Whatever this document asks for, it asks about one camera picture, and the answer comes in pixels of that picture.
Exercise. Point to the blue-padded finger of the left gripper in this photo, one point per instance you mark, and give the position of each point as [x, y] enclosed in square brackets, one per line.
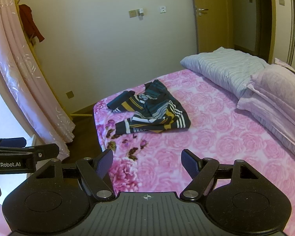
[18, 142]

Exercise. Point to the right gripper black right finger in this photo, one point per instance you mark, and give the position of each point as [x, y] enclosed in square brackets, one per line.
[202, 172]

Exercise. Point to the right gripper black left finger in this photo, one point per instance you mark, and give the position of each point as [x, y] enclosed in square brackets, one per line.
[91, 174]

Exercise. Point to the striped teal yellow sweater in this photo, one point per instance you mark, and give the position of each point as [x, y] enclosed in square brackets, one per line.
[154, 110]

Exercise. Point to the wooden bedroom door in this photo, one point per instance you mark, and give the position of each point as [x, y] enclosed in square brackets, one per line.
[215, 28]

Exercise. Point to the pink rose bedspread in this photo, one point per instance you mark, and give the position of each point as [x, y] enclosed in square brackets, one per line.
[151, 162]

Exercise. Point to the pink floral curtain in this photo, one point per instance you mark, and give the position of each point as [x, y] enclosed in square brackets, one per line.
[27, 84]

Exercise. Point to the wooden coat rack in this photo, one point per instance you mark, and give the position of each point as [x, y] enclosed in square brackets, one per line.
[32, 44]

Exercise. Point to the folded lilac quilt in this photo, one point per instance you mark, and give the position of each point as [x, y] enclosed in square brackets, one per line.
[270, 97]

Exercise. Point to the grey striped pillow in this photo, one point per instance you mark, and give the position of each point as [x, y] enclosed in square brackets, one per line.
[227, 68]

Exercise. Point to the red garment on rack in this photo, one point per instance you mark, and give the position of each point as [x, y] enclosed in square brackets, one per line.
[28, 22]

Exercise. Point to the low wall outlet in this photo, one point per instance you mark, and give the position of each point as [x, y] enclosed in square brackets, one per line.
[70, 94]

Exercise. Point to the silver door handle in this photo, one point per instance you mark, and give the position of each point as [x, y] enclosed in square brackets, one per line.
[200, 11]

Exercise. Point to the beige wall switch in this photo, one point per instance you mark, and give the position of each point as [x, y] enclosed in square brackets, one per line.
[132, 13]

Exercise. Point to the white wall device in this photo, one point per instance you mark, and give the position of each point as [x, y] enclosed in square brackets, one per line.
[140, 13]

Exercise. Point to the white wall socket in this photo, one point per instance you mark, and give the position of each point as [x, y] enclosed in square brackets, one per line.
[163, 9]

